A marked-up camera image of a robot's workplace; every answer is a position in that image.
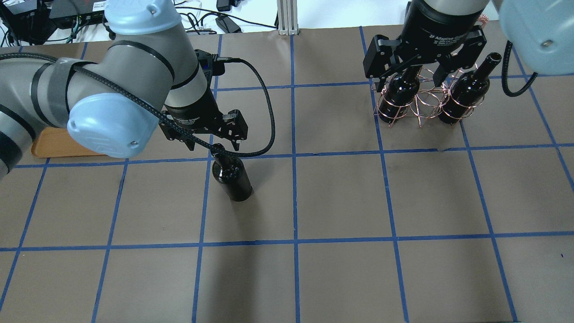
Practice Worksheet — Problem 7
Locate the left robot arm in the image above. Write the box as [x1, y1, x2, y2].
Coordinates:
[0, 0, 248, 177]

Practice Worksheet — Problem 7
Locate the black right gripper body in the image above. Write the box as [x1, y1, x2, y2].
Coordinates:
[363, 25, 487, 79]

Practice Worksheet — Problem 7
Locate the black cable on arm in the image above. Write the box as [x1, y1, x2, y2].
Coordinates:
[501, 40, 538, 98]
[0, 53, 275, 157]

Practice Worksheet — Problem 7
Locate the black electronics box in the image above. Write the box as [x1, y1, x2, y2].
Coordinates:
[1, 0, 108, 45]

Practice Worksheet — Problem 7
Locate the black power adapter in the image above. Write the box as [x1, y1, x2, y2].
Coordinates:
[215, 16, 242, 34]

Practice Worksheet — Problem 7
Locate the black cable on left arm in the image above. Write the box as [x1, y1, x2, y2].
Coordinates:
[0, 53, 275, 157]

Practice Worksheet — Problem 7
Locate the copper wire bottle rack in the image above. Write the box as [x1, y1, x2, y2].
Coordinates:
[374, 64, 486, 128]

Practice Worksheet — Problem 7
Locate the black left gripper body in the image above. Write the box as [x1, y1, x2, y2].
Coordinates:
[161, 109, 248, 141]

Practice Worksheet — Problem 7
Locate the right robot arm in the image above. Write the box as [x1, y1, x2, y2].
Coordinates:
[362, 0, 574, 91]

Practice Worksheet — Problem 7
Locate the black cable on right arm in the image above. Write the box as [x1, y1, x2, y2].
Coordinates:
[501, 40, 538, 98]

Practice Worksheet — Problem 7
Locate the wooden tray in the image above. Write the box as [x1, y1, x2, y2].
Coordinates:
[31, 127, 104, 158]

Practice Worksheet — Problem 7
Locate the dark wine bottle in rack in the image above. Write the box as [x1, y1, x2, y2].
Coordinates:
[437, 52, 502, 125]

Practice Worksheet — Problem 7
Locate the dark glass wine bottle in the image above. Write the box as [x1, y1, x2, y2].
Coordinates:
[210, 149, 253, 202]

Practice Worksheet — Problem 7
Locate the aluminium frame post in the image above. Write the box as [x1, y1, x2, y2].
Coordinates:
[277, 0, 300, 35]

